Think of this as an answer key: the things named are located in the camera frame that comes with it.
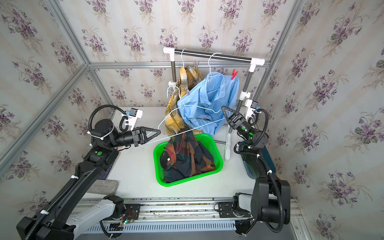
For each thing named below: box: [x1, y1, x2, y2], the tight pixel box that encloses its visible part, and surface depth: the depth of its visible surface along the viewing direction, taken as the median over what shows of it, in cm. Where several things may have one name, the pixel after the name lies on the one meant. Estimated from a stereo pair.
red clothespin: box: [231, 69, 239, 80], surface depth 80 cm
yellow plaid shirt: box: [164, 65, 203, 136], surface depth 73 cm
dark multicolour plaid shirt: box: [160, 130, 216, 183], surface depth 80 cm
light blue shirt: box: [177, 72, 240, 136], surface depth 80 cm
